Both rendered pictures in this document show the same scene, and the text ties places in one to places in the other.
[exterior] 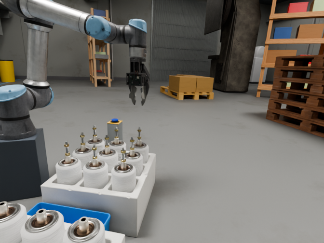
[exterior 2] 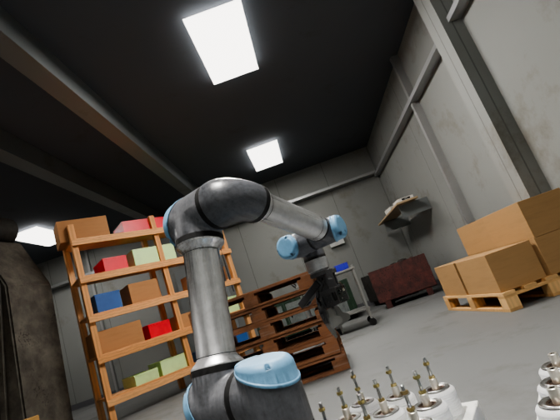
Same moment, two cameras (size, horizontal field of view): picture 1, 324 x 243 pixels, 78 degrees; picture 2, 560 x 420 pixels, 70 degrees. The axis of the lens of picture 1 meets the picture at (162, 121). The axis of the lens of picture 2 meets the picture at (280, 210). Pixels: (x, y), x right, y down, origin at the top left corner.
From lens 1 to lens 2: 148 cm
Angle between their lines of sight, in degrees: 74
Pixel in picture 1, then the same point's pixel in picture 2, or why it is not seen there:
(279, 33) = (104, 302)
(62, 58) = not seen: outside the picture
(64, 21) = (311, 222)
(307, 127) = not seen: hidden behind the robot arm
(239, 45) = (31, 341)
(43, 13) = (290, 213)
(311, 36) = (149, 297)
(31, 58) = (223, 302)
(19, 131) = not seen: outside the picture
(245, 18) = (25, 291)
